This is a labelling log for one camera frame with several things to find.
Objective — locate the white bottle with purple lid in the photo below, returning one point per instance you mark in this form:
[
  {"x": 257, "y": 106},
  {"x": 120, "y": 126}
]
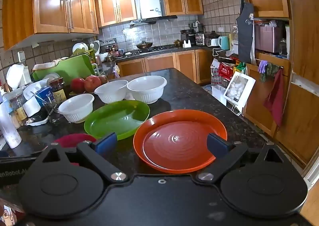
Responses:
[{"x": 10, "y": 133}]

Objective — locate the white water heater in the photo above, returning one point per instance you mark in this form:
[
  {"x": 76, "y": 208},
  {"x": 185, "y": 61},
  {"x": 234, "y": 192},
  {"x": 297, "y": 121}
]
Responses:
[{"x": 149, "y": 4}]

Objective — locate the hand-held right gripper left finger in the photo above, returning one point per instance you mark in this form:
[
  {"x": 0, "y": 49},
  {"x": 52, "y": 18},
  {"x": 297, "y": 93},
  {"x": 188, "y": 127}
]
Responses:
[{"x": 107, "y": 142}]

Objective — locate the red gift bag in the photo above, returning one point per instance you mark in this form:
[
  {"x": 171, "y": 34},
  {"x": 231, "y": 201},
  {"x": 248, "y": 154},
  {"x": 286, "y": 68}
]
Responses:
[{"x": 226, "y": 70}]

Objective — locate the white stand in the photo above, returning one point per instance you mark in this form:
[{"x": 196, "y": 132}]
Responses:
[{"x": 187, "y": 44}]

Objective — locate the metal spoon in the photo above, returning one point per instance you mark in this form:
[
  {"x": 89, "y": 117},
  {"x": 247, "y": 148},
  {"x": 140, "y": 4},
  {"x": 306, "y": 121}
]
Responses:
[{"x": 39, "y": 98}]

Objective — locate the range hood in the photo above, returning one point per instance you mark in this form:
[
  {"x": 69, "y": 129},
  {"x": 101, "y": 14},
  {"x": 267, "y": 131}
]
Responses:
[{"x": 154, "y": 19}]

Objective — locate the beige cloth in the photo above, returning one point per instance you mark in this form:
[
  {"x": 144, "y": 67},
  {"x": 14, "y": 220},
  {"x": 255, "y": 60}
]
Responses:
[{"x": 49, "y": 64}]

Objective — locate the green plate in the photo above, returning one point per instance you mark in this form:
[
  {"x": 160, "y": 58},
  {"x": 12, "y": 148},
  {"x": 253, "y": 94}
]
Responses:
[{"x": 117, "y": 118}]

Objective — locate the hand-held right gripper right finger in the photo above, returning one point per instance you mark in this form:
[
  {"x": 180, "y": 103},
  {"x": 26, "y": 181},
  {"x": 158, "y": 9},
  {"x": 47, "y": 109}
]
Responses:
[{"x": 216, "y": 145}]

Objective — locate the white dish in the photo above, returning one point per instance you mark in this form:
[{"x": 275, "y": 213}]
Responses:
[{"x": 79, "y": 47}]

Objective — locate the clear plastic jar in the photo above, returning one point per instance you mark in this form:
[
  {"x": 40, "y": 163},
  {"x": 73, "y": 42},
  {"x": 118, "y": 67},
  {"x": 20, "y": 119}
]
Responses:
[{"x": 234, "y": 34}]

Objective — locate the purple gloves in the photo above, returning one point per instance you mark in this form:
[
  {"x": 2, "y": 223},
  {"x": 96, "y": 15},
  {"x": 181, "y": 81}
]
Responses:
[{"x": 263, "y": 66}]

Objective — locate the white window box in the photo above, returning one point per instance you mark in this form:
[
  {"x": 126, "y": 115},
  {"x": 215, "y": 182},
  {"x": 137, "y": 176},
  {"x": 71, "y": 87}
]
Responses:
[{"x": 239, "y": 88}]

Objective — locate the gas stove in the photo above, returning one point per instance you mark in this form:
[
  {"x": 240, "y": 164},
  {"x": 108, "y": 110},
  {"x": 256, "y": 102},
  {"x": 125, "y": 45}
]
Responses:
[{"x": 162, "y": 48}]

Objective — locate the wooden lower cabinet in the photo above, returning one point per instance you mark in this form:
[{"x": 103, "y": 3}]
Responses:
[{"x": 299, "y": 116}]

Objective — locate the red plate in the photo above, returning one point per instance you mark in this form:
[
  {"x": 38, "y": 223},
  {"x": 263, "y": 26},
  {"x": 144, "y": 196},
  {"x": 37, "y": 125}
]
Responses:
[{"x": 72, "y": 140}]

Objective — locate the clear round lid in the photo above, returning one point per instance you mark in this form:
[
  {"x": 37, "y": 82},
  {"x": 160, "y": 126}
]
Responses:
[{"x": 51, "y": 77}]

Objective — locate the clear food container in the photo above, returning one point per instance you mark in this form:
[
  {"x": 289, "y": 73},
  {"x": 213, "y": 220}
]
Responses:
[{"x": 200, "y": 39}]

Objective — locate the teal mug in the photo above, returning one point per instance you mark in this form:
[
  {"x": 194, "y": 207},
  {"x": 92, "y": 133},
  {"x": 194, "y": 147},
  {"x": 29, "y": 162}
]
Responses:
[{"x": 224, "y": 42}]

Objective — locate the striped red apple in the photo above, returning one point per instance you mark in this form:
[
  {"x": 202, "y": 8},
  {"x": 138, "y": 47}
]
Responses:
[{"x": 92, "y": 83}]

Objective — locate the row of condiment bottles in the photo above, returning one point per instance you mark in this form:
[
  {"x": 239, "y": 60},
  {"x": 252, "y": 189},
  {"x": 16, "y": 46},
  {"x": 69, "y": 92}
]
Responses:
[{"x": 113, "y": 51}]

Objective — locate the brown kiwi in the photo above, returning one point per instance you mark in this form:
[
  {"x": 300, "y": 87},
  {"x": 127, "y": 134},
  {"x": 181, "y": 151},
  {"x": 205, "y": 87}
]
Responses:
[{"x": 103, "y": 79}]

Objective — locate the pink appliance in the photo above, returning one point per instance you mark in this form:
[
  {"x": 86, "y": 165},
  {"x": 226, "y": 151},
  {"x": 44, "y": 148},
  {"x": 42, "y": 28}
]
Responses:
[{"x": 268, "y": 39}]

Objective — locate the white toaster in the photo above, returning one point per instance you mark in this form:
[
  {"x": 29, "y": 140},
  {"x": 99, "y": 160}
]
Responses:
[{"x": 212, "y": 42}]

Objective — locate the long wooden wall cabinet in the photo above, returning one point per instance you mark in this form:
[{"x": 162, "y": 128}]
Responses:
[{"x": 49, "y": 4}]

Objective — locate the white patterned gift bag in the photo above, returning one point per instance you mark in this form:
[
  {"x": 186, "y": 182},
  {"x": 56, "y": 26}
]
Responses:
[{"x": 214, "y": 71}]

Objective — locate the glass cup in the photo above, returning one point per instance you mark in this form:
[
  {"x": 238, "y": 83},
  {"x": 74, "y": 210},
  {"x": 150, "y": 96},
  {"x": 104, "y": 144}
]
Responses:
[{"x": 51, "y": 115}]

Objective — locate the green cutting board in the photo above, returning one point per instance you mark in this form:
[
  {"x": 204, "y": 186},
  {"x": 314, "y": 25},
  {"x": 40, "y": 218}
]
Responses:
[{"x": 72, "y": 66}]

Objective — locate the wok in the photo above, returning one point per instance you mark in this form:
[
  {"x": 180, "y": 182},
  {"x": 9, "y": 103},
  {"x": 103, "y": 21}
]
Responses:
[{"x": 144, "y": 46}]

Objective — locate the wooden base cabinets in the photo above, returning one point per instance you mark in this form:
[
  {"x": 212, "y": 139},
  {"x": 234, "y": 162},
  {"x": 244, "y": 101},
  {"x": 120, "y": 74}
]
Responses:
[{"x": 184, "y": 64}]

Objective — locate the red cloth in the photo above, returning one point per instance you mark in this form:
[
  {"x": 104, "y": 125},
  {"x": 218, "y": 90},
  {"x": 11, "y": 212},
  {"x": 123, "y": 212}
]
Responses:
[{"x": 274, "y": 101}]

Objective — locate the clear glass jar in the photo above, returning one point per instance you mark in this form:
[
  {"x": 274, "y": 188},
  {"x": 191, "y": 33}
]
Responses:
[{"x": 17, "y": 106}]

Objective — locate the dark sauce jar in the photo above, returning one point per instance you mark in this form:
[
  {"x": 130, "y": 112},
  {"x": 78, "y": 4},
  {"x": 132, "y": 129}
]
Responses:
[{"x": 56, "y": 85}]

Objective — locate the orange plate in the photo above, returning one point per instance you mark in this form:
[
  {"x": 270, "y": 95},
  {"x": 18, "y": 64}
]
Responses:
[{"x": 174, "y": 141}]

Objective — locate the white ribbed plastic bowl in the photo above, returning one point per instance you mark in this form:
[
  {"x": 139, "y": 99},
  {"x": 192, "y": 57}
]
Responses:
[
  {"x": 147, "y": 91},
  {"x": 74, "y": 110},
  {"x": 109, "y": 93}
]

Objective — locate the dark red apple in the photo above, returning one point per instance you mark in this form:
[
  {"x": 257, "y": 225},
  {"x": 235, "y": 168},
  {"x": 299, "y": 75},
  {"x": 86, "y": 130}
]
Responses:
[{"x": 77, "y": 85}]

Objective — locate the blue and white carton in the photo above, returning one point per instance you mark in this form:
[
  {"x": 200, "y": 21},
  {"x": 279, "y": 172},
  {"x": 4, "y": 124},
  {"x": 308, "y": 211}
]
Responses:
[{"x": 44, "y": 95}]

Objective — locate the white wall socket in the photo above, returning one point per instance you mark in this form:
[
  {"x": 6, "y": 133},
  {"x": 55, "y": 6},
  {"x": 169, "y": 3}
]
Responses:
[{"x": 21, "y": 56}]

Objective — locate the black apron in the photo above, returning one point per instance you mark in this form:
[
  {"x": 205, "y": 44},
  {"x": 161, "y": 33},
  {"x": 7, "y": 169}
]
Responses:
[{"x": 245, "y": 36}]

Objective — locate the clear plastic container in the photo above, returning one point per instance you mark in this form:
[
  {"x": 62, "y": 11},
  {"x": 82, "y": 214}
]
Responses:
[{"x": 35, "y": 87}]

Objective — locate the white paper bag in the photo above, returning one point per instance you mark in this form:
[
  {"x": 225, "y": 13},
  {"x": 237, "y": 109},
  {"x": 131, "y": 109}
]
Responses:
[{"x": 218, "y": 93}]

